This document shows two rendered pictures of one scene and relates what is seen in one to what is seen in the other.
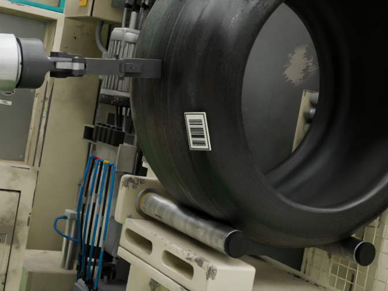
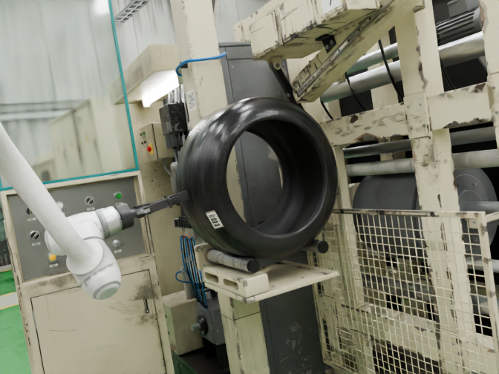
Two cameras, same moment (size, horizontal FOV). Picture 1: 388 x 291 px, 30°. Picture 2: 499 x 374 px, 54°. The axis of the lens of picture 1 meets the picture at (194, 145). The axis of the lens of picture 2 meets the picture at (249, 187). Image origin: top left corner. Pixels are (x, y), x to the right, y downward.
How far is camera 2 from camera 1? 0.45 m
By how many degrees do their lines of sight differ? 2
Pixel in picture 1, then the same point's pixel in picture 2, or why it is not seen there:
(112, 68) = (164, 204)
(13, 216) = (149, 283)
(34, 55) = (125, 213)
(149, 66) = (182, 195)
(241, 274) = (261, 279)
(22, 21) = (119, 181)
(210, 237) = (240, 266)
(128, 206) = (202, 261)
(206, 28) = (202, 170)
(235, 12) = (212, 159)
